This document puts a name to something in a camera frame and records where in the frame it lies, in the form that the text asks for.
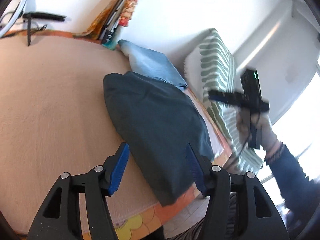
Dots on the green striped white blanket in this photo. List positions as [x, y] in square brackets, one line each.
[210, 67]

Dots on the folded light blue jeans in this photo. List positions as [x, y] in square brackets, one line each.
[152, 64]

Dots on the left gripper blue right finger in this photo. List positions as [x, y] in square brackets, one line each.
[214, 182]

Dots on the right dark sleeved forearm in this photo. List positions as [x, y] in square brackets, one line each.
[301, 194]

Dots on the dark grey pants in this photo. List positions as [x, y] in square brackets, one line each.
[158, 121]

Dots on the right gloved hand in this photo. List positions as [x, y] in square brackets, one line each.
[269, 140]

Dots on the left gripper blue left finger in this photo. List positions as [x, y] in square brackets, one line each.
[101, 182]

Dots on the folded metal tripod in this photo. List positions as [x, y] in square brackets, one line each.
[120, 15]

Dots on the white ring light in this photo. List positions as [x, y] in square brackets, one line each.
[14, 16]

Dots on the orange patterned scarf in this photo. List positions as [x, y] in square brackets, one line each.
[93, 31]

